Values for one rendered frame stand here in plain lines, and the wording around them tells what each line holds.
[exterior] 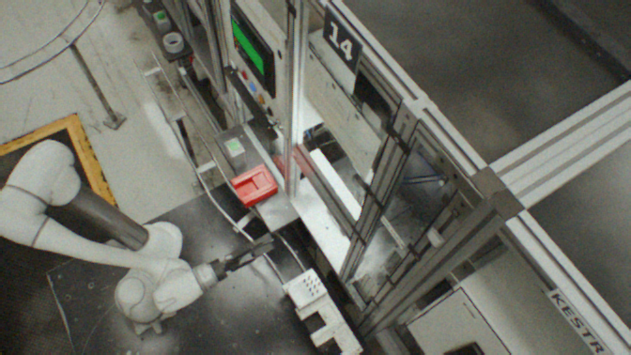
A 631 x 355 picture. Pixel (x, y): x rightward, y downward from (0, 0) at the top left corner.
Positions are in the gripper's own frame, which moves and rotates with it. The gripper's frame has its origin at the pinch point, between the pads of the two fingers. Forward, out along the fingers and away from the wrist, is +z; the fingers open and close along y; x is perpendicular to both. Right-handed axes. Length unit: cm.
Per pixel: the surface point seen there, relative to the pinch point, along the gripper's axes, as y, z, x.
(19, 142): -111, -96, 185
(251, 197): -15.4, 6.8, 25.3
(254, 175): -16.5, 13.3, 34.3
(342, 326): -24.3, 12.5, -35.9
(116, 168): -113, -45, 132
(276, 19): 69, 23, 29
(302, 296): -19.6, 4.9, -19.1
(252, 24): 60, 20, 39
